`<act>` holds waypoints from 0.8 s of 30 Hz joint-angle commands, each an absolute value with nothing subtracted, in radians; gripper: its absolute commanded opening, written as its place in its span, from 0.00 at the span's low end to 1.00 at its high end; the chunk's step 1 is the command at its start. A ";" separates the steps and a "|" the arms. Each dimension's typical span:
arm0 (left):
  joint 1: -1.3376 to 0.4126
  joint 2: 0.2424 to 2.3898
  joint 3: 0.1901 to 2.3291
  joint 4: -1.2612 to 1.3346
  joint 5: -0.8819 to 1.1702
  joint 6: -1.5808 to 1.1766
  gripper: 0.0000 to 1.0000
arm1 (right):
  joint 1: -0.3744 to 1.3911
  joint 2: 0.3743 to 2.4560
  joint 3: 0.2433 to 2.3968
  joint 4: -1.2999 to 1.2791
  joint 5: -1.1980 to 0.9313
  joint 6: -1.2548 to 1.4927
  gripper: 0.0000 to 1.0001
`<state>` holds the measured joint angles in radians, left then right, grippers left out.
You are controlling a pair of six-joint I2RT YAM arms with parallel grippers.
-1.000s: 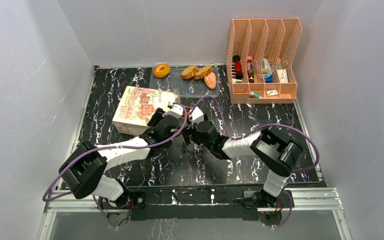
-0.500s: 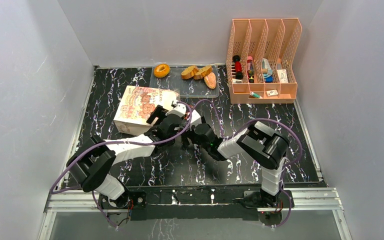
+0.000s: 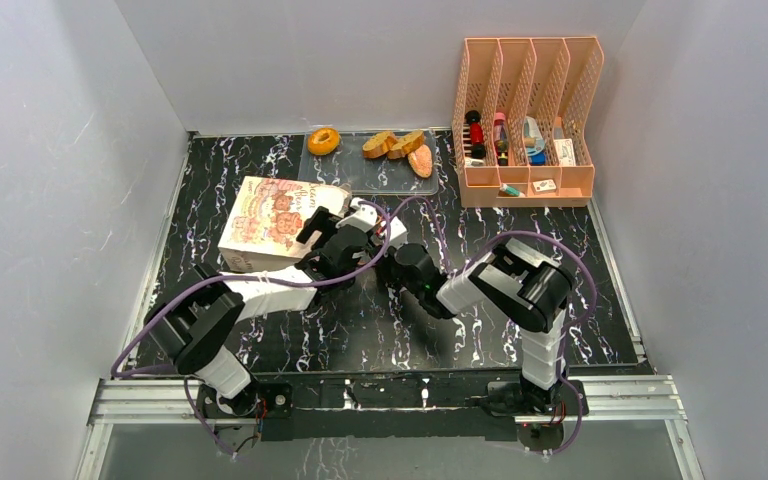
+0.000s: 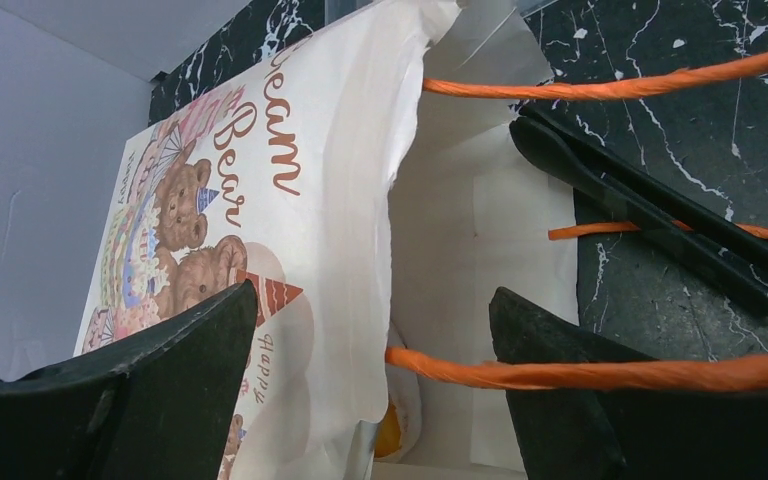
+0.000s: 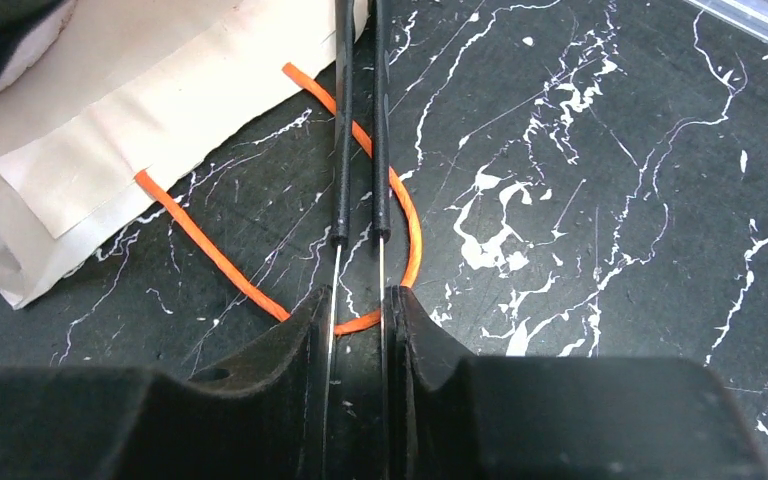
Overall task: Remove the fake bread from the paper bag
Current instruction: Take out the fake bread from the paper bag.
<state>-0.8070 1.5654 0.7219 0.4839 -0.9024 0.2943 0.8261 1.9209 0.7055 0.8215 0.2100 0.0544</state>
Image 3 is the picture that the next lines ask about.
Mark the printed white paper bag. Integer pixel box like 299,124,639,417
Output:
218,176,350,273

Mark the clear plastic tray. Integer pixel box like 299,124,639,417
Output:
297,131,439,196

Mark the oval brown fake bread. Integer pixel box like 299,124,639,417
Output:
407,145,434,179

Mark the orange fake bagel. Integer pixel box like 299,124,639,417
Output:
307,127,341,156

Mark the round brown fake bread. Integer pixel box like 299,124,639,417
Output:
362,131,398,159

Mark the yellow fake bread slice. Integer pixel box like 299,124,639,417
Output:
387,130,425,159

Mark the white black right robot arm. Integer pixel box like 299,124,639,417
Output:
375,238,573,415

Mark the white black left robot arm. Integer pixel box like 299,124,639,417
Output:
144,199,387,417

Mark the green white tube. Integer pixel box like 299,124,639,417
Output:
499,183,526,198

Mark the red black dumbbell toy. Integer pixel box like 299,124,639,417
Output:
465,110,486,160

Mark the small white card box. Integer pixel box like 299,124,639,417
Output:
532,179,557,194

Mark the pink red bottle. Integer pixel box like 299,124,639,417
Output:
493,112,509,166

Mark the orange desk file organizer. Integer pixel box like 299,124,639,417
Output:
451,36,605,208

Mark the blue clear tape dispenser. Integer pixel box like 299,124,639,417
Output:
523,116,546,166

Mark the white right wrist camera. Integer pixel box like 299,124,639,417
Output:
376,216,408,249

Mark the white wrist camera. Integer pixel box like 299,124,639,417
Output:
376,216,408,249
337,197,382,233

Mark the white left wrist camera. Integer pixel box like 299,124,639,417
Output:
337,197,382,233

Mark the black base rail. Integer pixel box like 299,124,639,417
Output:
251,367,587,444

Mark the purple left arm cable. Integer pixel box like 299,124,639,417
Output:
110,198,393,458

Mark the aluminium frame rail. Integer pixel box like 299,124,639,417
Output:
75,375,704,479

